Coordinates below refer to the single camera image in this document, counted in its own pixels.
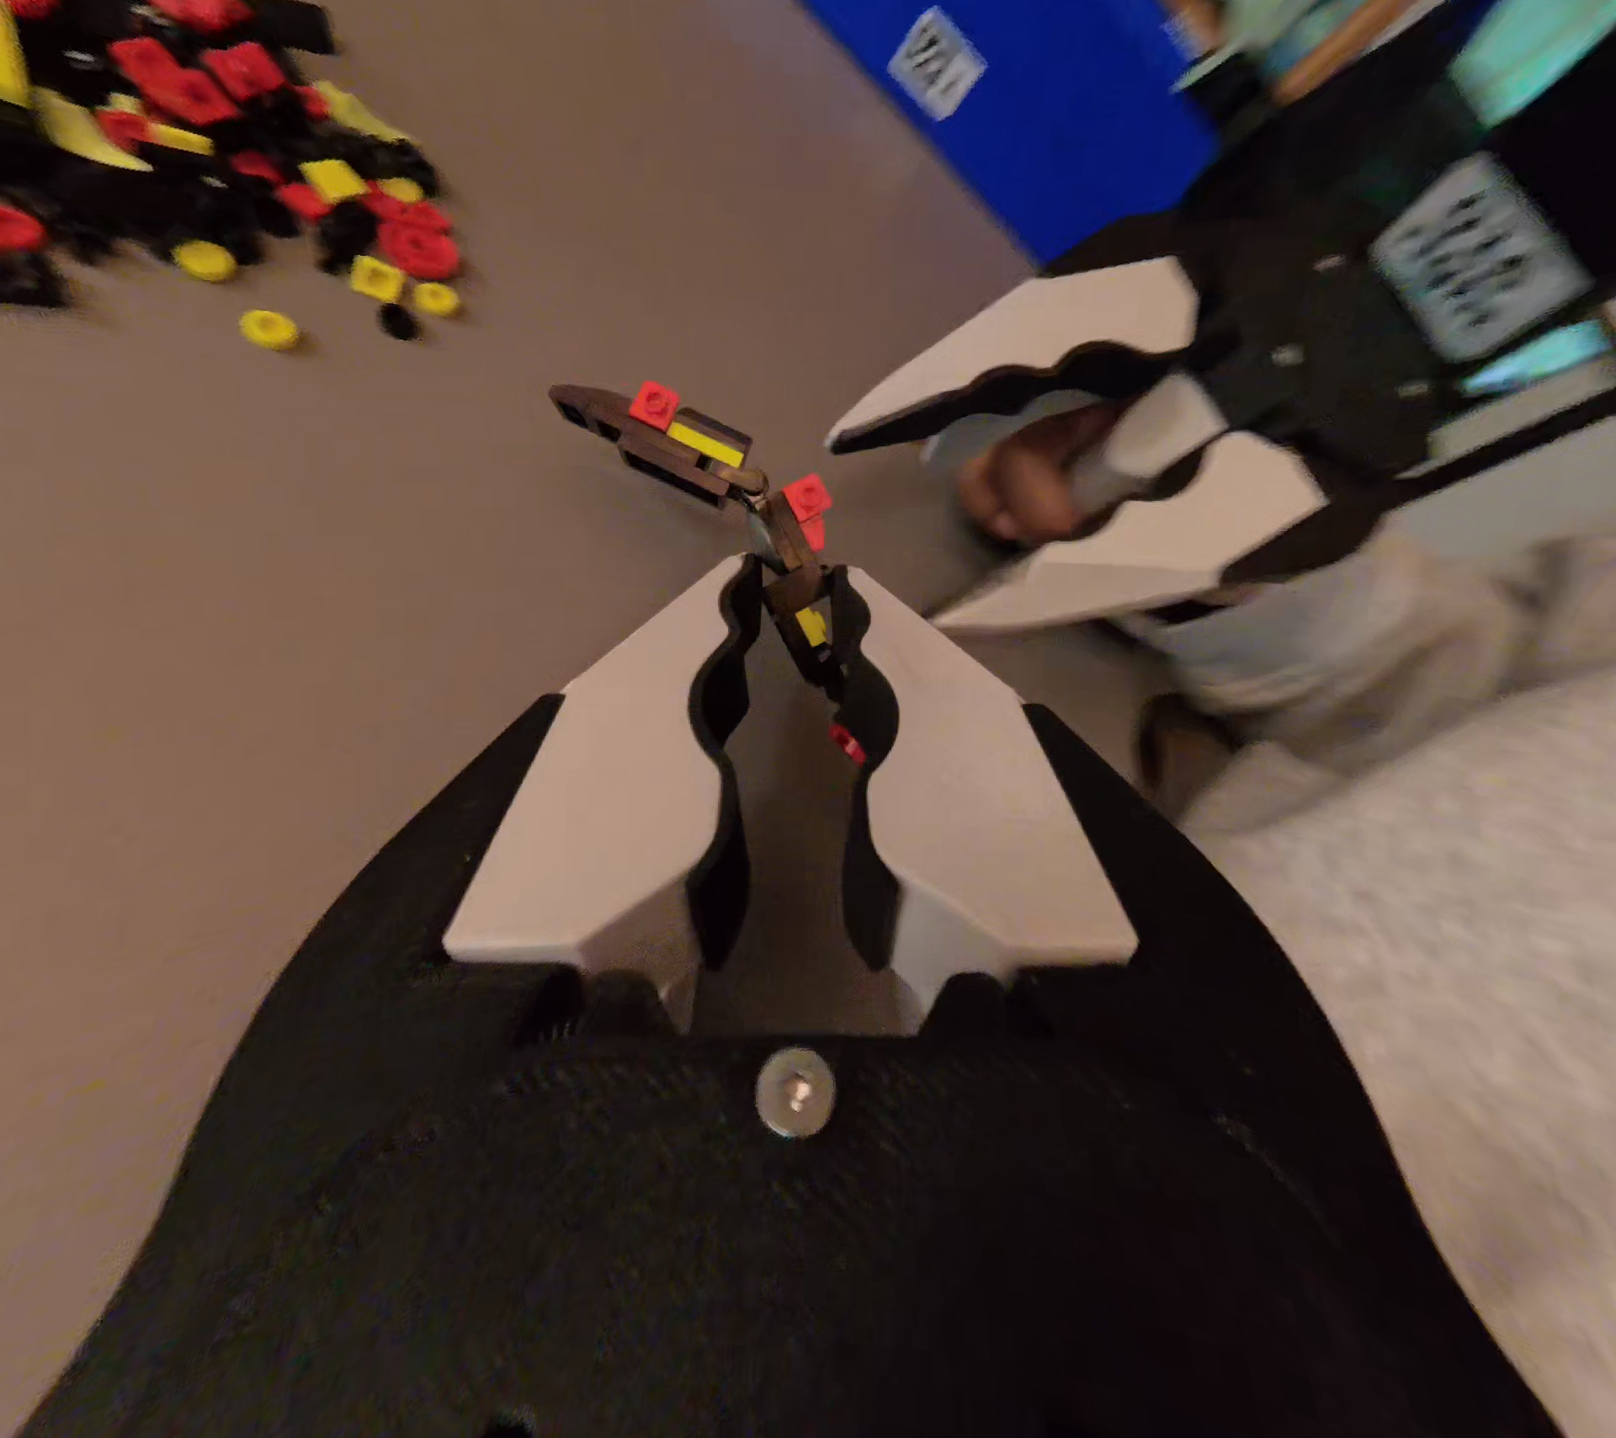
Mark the person's grey jacket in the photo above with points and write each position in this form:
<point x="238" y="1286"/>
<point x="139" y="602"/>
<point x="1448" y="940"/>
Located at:
<point x="1426" y="1060"/>

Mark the pile of loose lego pieces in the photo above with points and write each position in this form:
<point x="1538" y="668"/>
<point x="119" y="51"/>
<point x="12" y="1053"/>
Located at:
<point x="164" y="100"/>

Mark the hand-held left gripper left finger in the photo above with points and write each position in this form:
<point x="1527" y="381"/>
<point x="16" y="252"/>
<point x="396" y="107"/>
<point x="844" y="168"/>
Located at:
<point x="593" y="819"/>

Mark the small black lego assembly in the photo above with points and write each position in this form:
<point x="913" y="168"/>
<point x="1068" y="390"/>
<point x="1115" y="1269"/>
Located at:
<point x="802" y="562"/>

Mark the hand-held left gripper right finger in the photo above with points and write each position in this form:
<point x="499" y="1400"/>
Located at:
<point x="985" y="833"/>

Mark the person's right hand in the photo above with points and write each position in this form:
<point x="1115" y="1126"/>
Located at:
<point x="1022" y="479"/>

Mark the person's right forearm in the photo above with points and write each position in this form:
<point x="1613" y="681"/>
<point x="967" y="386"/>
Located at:
<point x="1364" y="631"/>

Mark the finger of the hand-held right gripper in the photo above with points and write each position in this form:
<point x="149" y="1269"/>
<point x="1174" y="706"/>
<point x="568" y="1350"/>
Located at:
<point x="1011" y="346"/>
<point x="1174" y="541"/>

